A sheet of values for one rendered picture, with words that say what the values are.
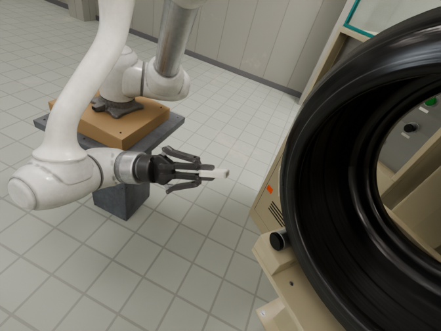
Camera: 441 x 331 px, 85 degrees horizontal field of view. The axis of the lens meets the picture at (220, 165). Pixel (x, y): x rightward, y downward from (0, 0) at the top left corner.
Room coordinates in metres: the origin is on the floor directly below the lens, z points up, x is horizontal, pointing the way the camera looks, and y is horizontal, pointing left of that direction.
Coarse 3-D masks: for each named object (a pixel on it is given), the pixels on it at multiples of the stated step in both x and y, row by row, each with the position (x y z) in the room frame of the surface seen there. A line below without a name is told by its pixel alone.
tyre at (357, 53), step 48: (384, 48) 0.37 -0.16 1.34; (432, 48) 0.33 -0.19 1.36; (336, 96) 0.39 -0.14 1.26; (384, 96) 0.58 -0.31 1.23; (432, 96) 0.54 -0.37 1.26; (288, 144) 0.42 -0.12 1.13; (336, 144) 0.57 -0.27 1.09; (288, 192) 0.37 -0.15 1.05; (336, 192) 0.52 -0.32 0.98; (336, 240) 0.40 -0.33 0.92; (384, 240) 0.43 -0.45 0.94; (336, 288) 0.24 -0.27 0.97; (384, 288) 0.31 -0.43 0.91; (432, 288) 0.32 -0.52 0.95
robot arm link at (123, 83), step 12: (120, 60) 0.94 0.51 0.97; (132, 60) 0.97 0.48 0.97; (120, 72) 0.93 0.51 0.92; (132, 72) 0.95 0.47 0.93; (108, 84) 0.91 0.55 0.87; (120, 84) 0.93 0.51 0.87; (132, 84) 0.94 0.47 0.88; (108, 96) 0.91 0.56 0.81; (120, 96) 0.93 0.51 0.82; (132, 96) 0.96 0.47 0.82
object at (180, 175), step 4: (176, 172) 0.45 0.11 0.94; (180, 172) 0.45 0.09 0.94; (184, 172) 0.45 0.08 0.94; (160, 176) 0.43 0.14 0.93; (164, 176) 0.43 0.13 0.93; (168, 176) 0.43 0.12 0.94; (172, 176) 0.43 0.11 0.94; (176, 176) 0.43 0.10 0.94; (180, 176) 0.43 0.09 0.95; (184, 176) 0.43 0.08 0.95; (188, 176) 0.43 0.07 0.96; (192, 176) 0.43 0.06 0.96; (196, 176) 0.43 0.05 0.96; (192, 180) 0.43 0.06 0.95; (196, 180) 0.43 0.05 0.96
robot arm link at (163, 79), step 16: (176, 0) 0.73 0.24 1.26; (192, 0) 0.73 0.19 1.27; (176, 16) 0.78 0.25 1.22; (192, 16) 0.80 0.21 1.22; (160, 32) 0.86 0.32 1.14; (176, 32) 0.82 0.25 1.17; (160, 48) 0.88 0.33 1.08; (176, 48) 0.86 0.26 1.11; (144, 64) 1.02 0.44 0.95; (160, 64) 0.92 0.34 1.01; (176, 64) 0.92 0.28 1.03; (144, 80) 0.97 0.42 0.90; (160, 80) 0.95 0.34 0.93; (176, 80) 0.98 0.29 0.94; (144, 96) 0.98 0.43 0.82; (160, 96) 0.99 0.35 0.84; (176, 96) 1.02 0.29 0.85
